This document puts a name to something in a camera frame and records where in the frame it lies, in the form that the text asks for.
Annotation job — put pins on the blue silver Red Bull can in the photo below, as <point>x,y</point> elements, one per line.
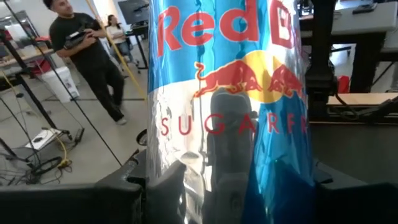
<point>230,46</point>

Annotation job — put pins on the black metal table frame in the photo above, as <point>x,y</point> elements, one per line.
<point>329,116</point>

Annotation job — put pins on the black background desk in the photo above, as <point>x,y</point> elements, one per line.
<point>140,31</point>

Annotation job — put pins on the person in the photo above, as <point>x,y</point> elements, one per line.
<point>117,35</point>
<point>93,62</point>

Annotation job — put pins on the dark computer monitor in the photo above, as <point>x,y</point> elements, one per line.
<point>133,11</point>

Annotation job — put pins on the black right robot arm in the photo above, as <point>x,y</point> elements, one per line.
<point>321,62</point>

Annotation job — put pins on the small black round wheel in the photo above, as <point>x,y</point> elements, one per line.
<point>142,137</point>

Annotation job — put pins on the black handheld device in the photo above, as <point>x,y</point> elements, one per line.
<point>76,37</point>

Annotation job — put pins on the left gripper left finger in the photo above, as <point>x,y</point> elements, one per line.
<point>62,205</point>

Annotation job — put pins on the black stand pole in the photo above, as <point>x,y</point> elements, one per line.
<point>28,87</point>

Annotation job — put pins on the small red container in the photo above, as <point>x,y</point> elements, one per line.
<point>343,84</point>

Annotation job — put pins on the white flat floor box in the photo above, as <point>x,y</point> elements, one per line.
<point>43,138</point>

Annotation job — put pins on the wooden background desk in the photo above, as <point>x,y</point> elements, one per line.
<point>18,57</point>

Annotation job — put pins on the red background object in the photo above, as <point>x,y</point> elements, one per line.
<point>40,67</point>

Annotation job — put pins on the white plastic bin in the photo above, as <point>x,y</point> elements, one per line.
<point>60,84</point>

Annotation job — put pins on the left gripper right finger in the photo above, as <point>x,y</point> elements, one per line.
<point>357,205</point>

